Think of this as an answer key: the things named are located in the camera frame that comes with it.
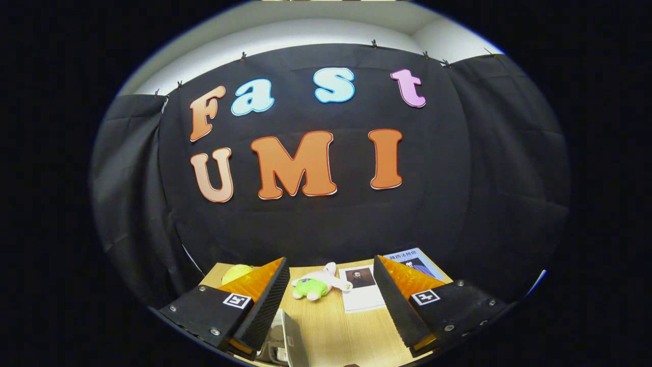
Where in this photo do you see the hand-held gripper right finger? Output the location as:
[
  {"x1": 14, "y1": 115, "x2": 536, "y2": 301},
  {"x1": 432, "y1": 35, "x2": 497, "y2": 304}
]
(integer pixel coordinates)
[{"x1": 373, "y1": 255, "x2": 510, "y2": 358}]

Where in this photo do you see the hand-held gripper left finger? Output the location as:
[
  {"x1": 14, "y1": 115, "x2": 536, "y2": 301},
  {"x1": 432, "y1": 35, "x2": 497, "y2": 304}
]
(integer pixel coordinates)
[{"x1": 158, "y1": 257, "x2": 291, "y2": 357}]

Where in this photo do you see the white fabric storage box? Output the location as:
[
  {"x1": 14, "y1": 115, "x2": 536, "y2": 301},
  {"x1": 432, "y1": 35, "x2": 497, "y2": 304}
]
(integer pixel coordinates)
[{"x1": 253, "y1": 308, "x2": 310, "y2": 367}]

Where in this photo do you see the white portrait book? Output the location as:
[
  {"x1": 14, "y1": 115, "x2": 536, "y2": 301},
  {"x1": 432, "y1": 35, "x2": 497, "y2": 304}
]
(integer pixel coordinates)
[{"x1": 338, "y1": 265, "x2": 386, "y2": 313}]

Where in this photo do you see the yellow plush ball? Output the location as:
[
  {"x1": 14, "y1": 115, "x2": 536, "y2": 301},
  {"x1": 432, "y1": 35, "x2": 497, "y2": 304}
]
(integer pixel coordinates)
[{"x1": 222, "y1": 264, "x2": 255, "y2": 286}]

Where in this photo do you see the green and pink plush toy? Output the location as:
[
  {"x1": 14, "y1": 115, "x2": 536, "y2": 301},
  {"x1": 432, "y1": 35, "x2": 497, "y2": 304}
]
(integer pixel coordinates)
[{"x1": 291, "y1": 262, "x2": 353, "y2": 301}]

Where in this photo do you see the blue book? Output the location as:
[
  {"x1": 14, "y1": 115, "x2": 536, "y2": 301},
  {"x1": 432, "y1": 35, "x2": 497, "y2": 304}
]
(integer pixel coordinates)
[{"x1": 382, "y1": 248, "x2": 453, "y2": 284}]

